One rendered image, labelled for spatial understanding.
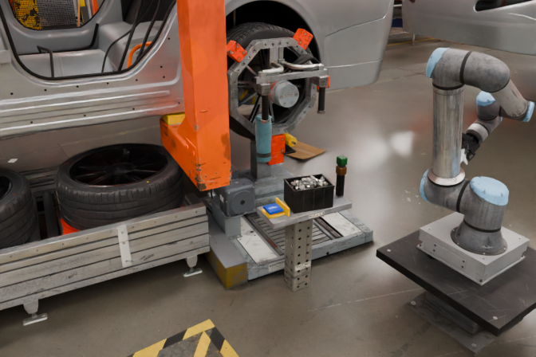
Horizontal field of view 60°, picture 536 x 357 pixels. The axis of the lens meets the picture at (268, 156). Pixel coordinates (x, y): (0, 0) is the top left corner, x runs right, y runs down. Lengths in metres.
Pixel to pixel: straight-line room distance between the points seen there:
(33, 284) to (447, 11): 3.96
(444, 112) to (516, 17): 2.69
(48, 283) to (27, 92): 0.89
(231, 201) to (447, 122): 1.17
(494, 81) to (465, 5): 2.88
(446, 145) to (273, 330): 1.09
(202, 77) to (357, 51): 1.32
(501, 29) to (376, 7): 1.68
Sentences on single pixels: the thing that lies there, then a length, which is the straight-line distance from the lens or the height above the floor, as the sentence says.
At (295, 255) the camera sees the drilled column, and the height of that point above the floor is 0.22.
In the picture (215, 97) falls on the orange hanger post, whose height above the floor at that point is 0.96.
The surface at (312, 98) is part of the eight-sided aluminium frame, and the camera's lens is 2.75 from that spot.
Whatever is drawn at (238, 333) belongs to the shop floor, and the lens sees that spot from 2.21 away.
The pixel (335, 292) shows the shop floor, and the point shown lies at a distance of 2.43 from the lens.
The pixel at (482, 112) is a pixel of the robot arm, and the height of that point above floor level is 0.87.
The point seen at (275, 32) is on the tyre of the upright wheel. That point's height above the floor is 1.15.
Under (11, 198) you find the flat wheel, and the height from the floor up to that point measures 0.51.
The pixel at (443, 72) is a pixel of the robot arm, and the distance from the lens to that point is 1.81.
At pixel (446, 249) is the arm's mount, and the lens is 2.18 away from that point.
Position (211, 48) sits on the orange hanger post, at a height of 1.18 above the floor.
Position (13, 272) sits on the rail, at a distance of 2.32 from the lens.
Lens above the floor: 1.54
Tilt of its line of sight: 23 degrees down
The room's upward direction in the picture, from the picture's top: straight up
